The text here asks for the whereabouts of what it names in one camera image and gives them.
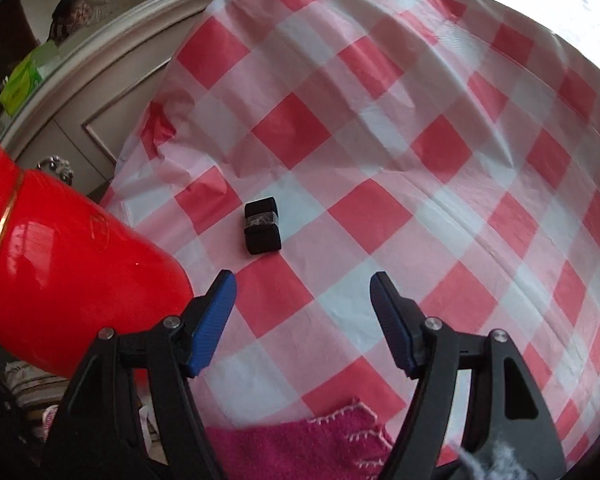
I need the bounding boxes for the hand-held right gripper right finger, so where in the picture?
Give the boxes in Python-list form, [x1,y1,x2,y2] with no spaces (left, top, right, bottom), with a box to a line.
[370,271,568,480]

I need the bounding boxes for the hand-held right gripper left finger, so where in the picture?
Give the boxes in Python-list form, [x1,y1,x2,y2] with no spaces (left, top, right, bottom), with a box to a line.
[40,269,238,480]

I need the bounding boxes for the magenta knit hat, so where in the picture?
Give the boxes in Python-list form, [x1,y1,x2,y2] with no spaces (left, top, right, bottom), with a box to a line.
[202,397,461,480]

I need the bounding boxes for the small black block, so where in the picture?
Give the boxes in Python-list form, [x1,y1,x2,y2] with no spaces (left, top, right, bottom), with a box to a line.
[242,199,284,256]

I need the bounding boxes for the red thermos jug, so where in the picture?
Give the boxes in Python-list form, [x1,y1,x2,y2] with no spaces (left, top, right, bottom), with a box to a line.
[0,125,193,378]

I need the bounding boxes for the pink white checked tablecloth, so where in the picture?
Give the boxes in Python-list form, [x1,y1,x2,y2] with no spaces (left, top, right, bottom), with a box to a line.
[100,0,600,471]

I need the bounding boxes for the striped plush cushion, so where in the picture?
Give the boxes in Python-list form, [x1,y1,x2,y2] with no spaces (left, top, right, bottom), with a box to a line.
[5,360,81,441]

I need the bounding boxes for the crystal cabinet knob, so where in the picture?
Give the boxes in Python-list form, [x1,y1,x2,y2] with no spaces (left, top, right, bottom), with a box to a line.
[36,156,75,185]

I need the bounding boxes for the cream ornate cabinet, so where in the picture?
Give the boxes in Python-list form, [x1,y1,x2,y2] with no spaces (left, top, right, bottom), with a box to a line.
[0,0,281,206]

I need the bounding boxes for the green packet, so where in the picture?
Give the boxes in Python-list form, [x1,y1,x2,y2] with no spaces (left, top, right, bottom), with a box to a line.
[0,42,63,116]

